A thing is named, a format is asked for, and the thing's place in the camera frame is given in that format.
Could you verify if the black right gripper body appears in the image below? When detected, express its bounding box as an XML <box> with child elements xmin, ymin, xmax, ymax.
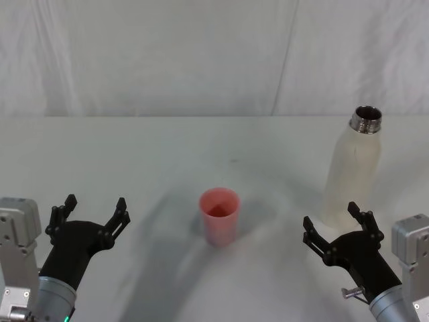
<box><xmin>322</xmin><ymin>230</ymin><xmax>403</xmax><ymax>305</ymax></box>

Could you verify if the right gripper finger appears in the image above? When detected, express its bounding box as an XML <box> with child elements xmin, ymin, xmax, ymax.
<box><xmin>302</xmin><ymin>215</ymin><xmax>336</xmax><ymax>266</ymax></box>
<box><xmin>347</xmin><ymin>201</ymin><xmax>385</xmax><ymax>251</ymax></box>

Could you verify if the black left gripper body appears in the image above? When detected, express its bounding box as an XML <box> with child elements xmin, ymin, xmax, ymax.
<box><xmin>38</xmin><ymin>219</ymin><xmax>114</xmax><ymax>292</ymax></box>

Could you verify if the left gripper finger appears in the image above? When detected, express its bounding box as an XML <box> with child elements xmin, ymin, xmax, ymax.
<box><xmin>98</xmin><ymin>197</ymin><xmax>131</xmax><ymax>251</ymax></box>
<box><xmin>44</xmin><ymin>193</ymin><xmax>79</xmax><ymax>245</ymax></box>

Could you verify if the cream vacuum bottle steel neck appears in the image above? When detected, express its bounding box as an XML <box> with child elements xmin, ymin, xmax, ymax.
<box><xmin>312</xmin><ymin>105</ymin><xmax>385</xmax><ymax>243</ymax></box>

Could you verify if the white table cloth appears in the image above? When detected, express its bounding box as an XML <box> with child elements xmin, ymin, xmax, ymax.
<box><xmin>0</xmin><ymin>115</ymin><xmax>429</xmax><ymax>322</ymax></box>

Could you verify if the pink plastic cup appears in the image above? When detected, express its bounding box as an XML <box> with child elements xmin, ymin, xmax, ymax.
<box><xmin>198</xmin><ymin>187</ymin><xmax>241</xmax><ymax>249</ymax></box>

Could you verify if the white curtain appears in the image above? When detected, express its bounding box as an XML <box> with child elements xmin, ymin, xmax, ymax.
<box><xmin>0</xmin><ymin>0</ymin><xmax>429</xmax><ymax>119</ymax></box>

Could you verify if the thin cable with silver plug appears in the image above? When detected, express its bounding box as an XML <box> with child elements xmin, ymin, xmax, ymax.
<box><xmin>341</xmin><ymin>287</ymin><xmax>371</xmax><ymax>305</ymax></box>

